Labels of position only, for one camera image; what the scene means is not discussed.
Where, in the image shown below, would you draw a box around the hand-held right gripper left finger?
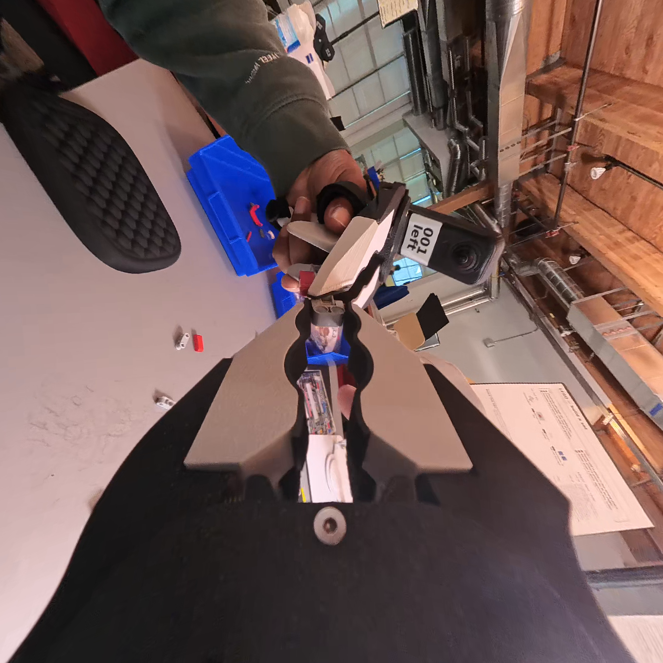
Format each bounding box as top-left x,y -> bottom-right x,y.
184,305 -> 311,498

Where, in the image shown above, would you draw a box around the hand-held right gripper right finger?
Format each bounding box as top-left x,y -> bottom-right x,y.
348,306 -> 473,500

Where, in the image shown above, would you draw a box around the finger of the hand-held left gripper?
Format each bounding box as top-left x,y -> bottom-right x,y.
352,269 -> 385,310
309,217 -> 394,299

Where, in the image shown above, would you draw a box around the grey lego liftarm assembly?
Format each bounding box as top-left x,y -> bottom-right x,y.
310,296 -> 347,329

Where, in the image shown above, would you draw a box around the person's left forearm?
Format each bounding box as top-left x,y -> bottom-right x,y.
98,0 -> 353,198

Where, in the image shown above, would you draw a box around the person's left hand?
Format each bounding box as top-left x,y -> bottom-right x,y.
272,150 -> 374,293

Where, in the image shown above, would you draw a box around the cardboard box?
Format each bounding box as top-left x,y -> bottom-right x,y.
394,311 -> 441,352

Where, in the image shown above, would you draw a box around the crumpled plastic bag with parts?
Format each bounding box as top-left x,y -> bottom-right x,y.
310,327 -> 344,353

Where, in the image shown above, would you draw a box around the colourful sticker sheet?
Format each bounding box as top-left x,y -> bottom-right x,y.
298,370 -> 337,436

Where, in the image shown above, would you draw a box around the white rounded flat base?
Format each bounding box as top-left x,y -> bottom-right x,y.
306,435 -> 354,503

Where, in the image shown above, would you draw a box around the white printed sheet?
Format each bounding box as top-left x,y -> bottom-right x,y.
471,383 -> 656,537

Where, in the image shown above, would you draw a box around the black textured chair armrest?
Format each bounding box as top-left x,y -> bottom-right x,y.
0,78 -> 182,274

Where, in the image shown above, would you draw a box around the red office chair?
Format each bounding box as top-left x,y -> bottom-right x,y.
33,0 -> 143,78

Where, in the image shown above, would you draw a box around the silver air duct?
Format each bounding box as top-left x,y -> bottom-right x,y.
484,0 -> 534,229

